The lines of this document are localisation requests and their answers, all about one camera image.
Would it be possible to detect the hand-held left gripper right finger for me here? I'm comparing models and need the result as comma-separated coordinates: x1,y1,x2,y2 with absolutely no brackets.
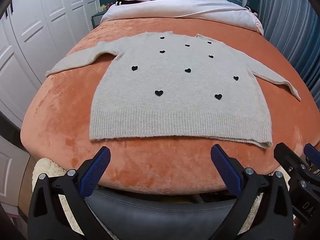
211,144,294,240

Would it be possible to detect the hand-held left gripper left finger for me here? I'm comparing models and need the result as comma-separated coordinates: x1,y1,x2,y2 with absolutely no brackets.
27,146,112,240

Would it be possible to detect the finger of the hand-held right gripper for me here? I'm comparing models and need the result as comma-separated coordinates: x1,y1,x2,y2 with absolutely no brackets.
274,142,312,183
304,144,320,174

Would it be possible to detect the grey sweater with black hearts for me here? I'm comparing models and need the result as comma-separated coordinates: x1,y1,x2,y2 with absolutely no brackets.
45,31,302,149

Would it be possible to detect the fluffy cream rug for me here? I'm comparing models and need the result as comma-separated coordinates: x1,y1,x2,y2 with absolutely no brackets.
32,157,87,230

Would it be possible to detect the orange plush blanket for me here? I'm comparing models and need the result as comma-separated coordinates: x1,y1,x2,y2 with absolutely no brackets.
21,17,320,195

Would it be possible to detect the dark grey padded bench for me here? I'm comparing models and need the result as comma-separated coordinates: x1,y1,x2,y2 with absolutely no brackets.
84,189,242,240

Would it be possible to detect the white panelled door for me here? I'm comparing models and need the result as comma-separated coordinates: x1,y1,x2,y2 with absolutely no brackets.
0,135,31,217

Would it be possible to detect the blue-grey curtain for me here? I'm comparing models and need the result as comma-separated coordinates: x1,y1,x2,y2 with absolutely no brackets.
257,0,320,98

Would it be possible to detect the white panelled wardrobe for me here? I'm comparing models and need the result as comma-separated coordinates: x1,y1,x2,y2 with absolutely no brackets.
0,0,104,130

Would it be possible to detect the dark bedside table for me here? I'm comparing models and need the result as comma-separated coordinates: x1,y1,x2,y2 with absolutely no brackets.
91,10,108,29

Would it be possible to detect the white duvet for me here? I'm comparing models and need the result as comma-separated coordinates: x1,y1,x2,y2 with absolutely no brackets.
100,0,264,35

